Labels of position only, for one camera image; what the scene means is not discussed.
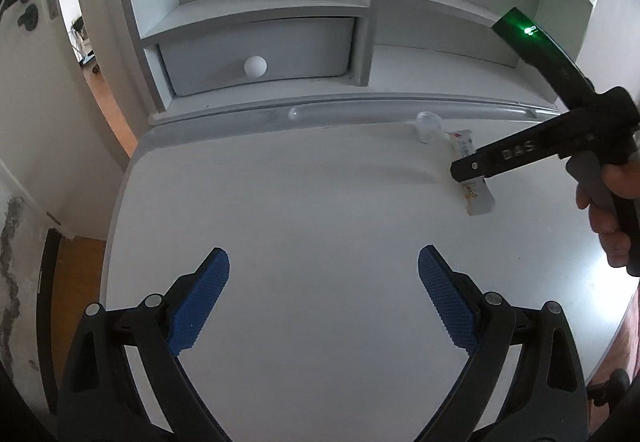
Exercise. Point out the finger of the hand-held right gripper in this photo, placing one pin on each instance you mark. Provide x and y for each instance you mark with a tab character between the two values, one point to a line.
475	165

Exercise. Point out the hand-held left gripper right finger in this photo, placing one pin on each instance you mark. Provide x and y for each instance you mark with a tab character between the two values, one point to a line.
447	304

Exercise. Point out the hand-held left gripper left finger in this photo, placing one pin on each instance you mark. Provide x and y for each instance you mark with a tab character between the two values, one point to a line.
197	304

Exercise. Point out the white snack sachet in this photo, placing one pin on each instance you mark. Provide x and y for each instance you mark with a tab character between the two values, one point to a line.
477	199

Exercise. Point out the person's right hand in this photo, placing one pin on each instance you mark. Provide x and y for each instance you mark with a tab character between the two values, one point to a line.
607	232

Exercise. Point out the clear plastic cup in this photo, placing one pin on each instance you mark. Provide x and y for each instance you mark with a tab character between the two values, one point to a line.
427	125

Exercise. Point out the black chair part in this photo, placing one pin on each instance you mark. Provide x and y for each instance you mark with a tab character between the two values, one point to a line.
610	387

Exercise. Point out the pink cloth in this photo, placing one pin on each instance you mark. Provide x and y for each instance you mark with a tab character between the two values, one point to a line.
631	327

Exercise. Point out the white round drawer knob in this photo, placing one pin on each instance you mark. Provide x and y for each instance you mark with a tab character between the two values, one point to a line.
255	66

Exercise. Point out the grey drawer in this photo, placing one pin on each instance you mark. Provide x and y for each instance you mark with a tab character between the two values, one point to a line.
250	46

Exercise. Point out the white door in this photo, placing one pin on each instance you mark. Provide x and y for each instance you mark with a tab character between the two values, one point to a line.
45	96

